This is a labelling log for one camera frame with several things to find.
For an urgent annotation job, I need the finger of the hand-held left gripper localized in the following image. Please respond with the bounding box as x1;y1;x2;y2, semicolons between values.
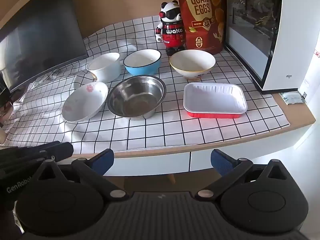
0;141;74;167

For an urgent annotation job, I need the black and white checked tablecloth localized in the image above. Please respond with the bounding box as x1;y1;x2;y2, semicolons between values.
2;15;290;153

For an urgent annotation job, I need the stainless steel bowl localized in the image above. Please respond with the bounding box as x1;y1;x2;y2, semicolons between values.
107;75;167;118

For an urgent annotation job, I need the brown snack bag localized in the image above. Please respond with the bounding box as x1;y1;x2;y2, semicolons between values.
174;0;227;54

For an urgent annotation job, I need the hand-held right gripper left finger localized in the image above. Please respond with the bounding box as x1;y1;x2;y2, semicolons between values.
31;148;129;202

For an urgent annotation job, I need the red panda robot toy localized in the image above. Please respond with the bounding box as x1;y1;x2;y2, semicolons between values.
155;1;187;54

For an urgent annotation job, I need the red and white foil tray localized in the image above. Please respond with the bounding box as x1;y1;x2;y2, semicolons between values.
183;82;248;118

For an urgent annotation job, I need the white computer case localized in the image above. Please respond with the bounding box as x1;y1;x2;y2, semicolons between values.
224;0;320;94

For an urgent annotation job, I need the blue enamel bowl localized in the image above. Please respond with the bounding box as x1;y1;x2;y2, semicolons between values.
123;49;162;76

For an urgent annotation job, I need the white bowl with yellow rim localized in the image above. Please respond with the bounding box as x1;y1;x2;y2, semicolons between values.
169;49;216;80

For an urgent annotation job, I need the white desk drawer front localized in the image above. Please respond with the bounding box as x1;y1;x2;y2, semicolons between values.
104;152;190;177
190;148;253;173

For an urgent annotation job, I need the black monitor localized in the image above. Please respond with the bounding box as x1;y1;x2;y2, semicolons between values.
0;0;88;93

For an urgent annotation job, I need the white floral plate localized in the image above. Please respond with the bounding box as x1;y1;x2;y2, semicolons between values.
62;81;109;123

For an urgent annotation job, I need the small green and white packet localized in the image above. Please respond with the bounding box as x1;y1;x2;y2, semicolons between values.
279;92;307;105

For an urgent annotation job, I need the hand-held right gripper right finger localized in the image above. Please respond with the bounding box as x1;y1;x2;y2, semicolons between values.
196;149;288;202

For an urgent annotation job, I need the white ceramic bowl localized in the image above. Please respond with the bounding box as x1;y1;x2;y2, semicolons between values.
86;52;121;83

